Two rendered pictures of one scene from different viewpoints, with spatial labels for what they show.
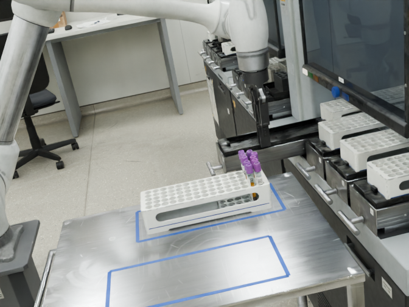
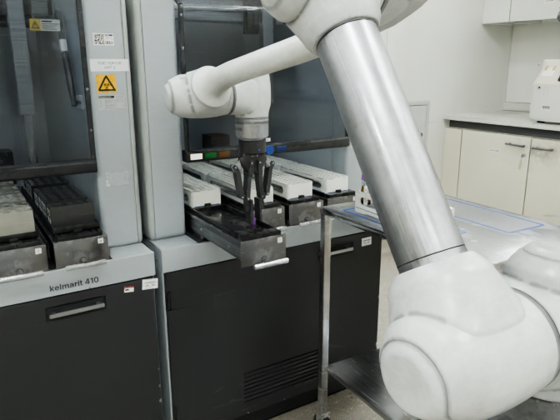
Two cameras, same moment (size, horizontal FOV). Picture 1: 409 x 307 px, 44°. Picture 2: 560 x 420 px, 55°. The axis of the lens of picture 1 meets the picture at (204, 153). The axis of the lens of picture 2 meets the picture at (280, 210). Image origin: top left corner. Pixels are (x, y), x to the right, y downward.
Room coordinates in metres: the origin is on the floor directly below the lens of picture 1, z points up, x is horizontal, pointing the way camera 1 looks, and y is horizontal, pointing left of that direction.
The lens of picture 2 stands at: (1.98, 1.17, 1.24)
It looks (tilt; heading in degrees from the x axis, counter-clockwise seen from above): 15 degrees down; 244
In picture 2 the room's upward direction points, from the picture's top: straight up
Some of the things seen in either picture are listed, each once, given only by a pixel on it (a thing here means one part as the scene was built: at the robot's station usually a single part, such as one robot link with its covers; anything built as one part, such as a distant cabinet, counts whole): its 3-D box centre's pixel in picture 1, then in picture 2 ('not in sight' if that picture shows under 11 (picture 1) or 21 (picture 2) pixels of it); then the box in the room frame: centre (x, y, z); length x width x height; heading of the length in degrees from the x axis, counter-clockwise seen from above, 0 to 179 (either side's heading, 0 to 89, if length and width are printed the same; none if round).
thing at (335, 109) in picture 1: (370, 106); (188, 191); (1.48, -0.54, 0.83); 0.30 x 0.10 x 0.06; 96
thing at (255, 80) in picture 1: (256, 84); (252, 155); (1.40, -0.18, 1.00); 0.08 x 0.07 x 0.09; 6
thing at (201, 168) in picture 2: not in sight; (200, 173); (1.36, -0.81, 0.83); 0.30 x 0.10 x 0.06; 96
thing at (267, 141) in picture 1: (264, 135); (257, 209); (1.39, -0.19, 0.84); 0.03 x 0.01 x 0.07; 96
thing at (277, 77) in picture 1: (280, 83); (72, 215); (1.87, -0.34, 0.85); 0.12 x 0.02 x 0.06; 6
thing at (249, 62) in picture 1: (253, 59); (252, 128); (1.40, -0.18, 1.07); 0.09 x 0.09 x 0.06
